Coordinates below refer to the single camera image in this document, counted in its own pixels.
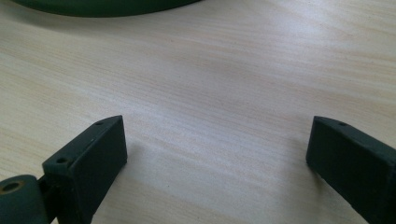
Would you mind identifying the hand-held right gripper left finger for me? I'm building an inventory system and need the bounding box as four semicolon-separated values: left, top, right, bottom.
42;115;128;224

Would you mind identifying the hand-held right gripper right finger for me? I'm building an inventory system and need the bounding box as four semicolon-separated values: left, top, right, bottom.
305;116;396;224

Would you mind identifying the dark green round plate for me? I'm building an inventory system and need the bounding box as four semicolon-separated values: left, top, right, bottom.
10;0;204;19

